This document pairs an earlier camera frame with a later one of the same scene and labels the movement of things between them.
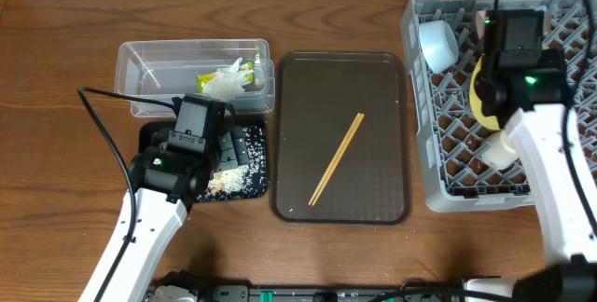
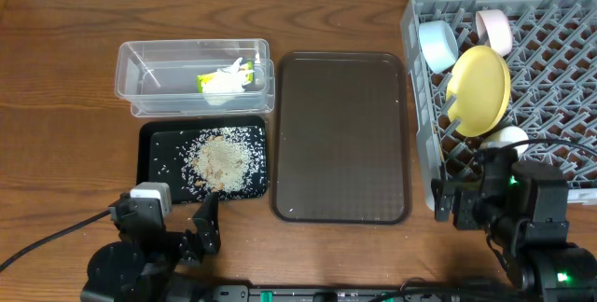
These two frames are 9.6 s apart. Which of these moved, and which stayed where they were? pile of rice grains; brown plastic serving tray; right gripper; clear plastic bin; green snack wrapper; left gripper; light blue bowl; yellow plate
Moved: left gripper; yellow plate; right gripper
Stayed: pile of rice grains; light blue bowl; clear plastic bin; green snack wrapper; brown plastic serving tray
